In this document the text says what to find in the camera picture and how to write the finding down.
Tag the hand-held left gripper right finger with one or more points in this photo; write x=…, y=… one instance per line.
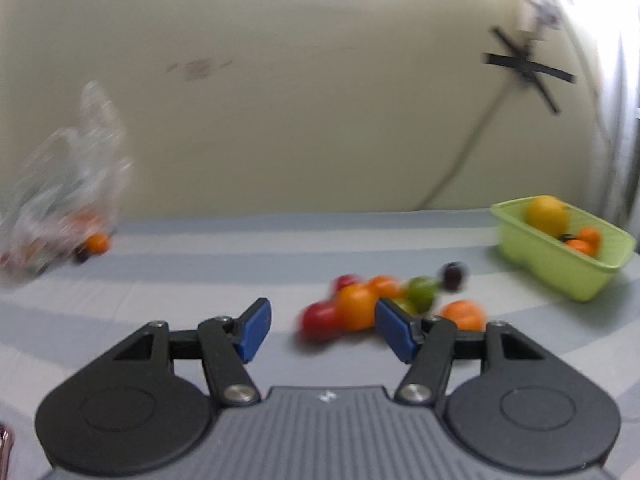
x=395, y=330

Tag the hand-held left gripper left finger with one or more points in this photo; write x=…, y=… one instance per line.
x=255, y=330

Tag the orange cherry tomato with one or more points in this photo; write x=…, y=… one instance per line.
x=577, y=246
x=96, y=243
x=466, y=312
x=386, y=285
x=589, y=237
x=357, y=306

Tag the green lime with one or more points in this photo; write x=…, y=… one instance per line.
x=421, y=292

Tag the red cherry tomato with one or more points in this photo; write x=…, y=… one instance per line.
x=345, y=281
x=320, y=317

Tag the green plastic basket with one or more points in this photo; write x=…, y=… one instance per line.
x=550, y=265

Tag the striped bed sheet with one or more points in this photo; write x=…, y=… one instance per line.
x=200, y=270

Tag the yellow lemon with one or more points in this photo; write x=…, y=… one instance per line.
x=547, y=215

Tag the clear plastic bag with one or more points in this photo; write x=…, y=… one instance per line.
x=75, y=185

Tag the black tape cross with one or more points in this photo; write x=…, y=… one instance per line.
x=525, y=66

